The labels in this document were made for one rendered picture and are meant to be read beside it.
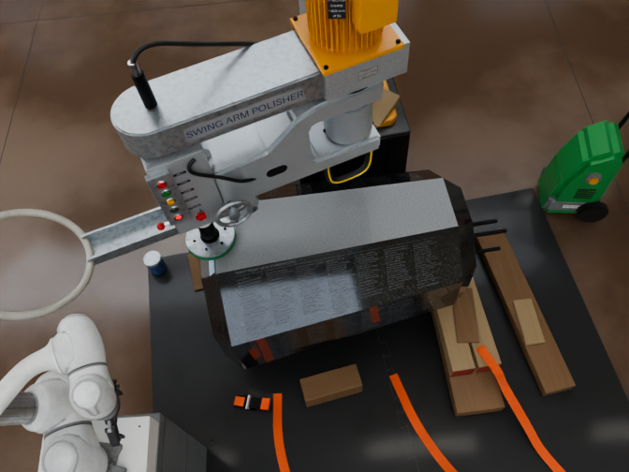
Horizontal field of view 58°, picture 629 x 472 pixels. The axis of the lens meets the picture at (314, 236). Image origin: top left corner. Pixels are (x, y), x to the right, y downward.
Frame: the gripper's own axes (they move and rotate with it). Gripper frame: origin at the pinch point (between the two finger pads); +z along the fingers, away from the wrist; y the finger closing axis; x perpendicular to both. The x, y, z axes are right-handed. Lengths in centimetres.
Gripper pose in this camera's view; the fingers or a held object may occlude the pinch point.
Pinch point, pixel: (118, 415)
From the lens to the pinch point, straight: 200.8
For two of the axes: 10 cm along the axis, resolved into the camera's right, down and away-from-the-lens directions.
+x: 9.7, -1.3, 1.8
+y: 1.9, 9.0, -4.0
